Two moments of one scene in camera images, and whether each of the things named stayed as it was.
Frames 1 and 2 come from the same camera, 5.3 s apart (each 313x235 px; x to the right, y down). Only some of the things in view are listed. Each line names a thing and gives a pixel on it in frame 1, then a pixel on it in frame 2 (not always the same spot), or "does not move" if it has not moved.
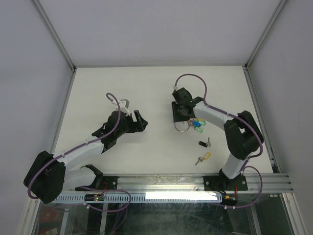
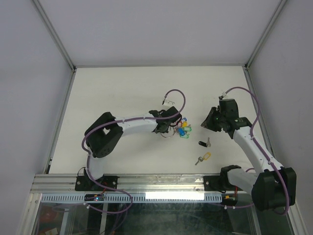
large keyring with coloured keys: [197, 122] → [181, 127]
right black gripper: [176, 117] → [207, 123]
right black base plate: [219, 183] does not move
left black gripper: [136, 126] → [161, 112]
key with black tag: [206, 144] does not move
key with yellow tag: [206, 156] does not move
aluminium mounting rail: [272, 183] does not move
